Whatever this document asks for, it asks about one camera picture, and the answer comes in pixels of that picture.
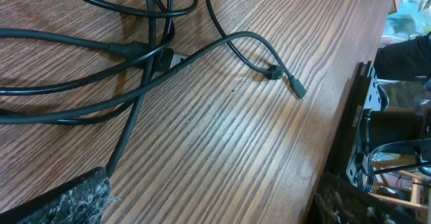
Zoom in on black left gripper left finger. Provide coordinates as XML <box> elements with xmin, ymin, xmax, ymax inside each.
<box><xmin>1</xmin><ymin>167</ymin><xmax>113</xmax><ymax>224</ymax></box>

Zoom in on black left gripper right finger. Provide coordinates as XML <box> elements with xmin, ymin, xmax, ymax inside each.
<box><xmin>309</xmin><ymin>172</ymin><xmax>418</xmax><ymax>224</ymax></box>

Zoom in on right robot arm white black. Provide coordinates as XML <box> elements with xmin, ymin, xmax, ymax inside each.
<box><xmin>360</xmin><ymin>110</ymin><xmax>430</xmax><ymax>155</ymax></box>

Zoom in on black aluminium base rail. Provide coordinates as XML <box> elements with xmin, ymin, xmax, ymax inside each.
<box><xmin>324</xmin><ymin>61</ymin><xmax>372</xmax><ymax>182</ymax></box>

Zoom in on thin black cable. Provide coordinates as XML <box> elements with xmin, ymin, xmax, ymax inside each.
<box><xmin>203</xmin><ymin>0</ymin><xmax>284</xmax><ymax>81</ymax></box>

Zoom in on black USB cable bundle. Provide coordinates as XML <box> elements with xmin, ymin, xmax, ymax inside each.
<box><xmin>0</xmin><ymin>0</ymin><xmax>308</xmax><ymax>178</ymax></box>

